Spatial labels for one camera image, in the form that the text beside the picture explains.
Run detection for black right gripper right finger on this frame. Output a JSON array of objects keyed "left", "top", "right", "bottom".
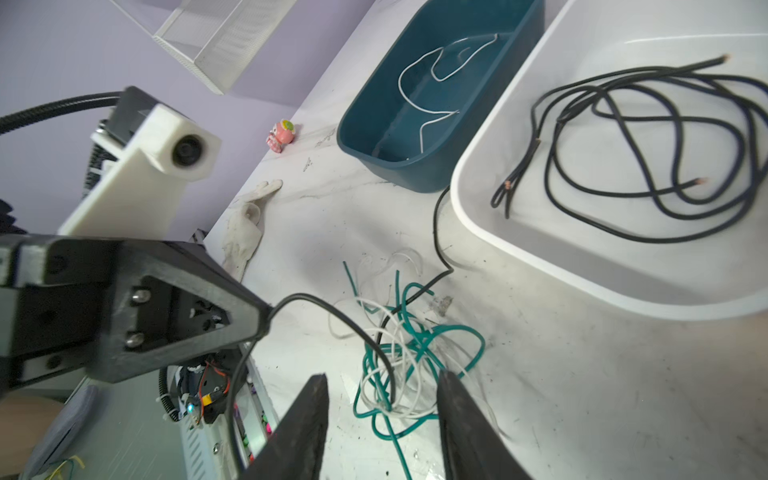
[{"left": 436, "top": 370, "right": 531, "bottom": 480}]

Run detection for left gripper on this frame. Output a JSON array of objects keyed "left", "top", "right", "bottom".
[{"left": 1, "top": 234, "right": 271, "bottom": 390}]

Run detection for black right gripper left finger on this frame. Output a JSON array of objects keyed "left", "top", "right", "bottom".
[{"left": 239, "top": 374, "right": 329, "bottom": 480}]

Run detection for cable bundle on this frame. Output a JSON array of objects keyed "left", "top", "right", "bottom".
[{"left": 326, "top": 248, "right": 499, "bottom": 480}]

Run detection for black cable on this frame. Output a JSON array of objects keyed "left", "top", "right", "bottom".
[
  {"left": 542, "top": 65, "right": 768, "bottom": 244},
  {"left": 490, "top": 55, "right": 730, "bottom": 220},
  {"left": 224, "top": 185, "right": 457, "bottom": 478}
]

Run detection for white cable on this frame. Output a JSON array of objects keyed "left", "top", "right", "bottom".
[{"left": 397, "top": 32, "right": 500, "bottom": 154}]

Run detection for white rubber glove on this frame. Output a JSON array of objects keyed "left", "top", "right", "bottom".
[{"left": 222, "top": 179, "right": 283, "bottom": 282}]

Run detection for pink toy figure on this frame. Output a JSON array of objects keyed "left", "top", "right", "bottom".
[{"left": 266, "top": 119, "right": 296, "bottom": 153}]

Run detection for white mesh two-tier shelf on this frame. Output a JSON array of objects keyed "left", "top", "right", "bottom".
[{"left": 113, "top": 0, "right": 296, "bottom": 95}]

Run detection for teal plastic bin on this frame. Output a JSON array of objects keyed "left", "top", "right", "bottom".
[{"left": 337, "top": 0, "right": 545, "bottom": 193}]

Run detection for white plastic bin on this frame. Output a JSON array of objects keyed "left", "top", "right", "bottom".
[{"left": 452, "top": 1, "right": 767, "bottom": 321}]

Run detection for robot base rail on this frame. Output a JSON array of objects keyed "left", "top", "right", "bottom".
[{"left": 158, "top": 347, "right": 283, "bottom": 480}]

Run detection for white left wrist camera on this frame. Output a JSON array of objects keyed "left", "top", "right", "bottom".
[{"left": 57, "top": 86, "right": 221, "bottom": 240}]

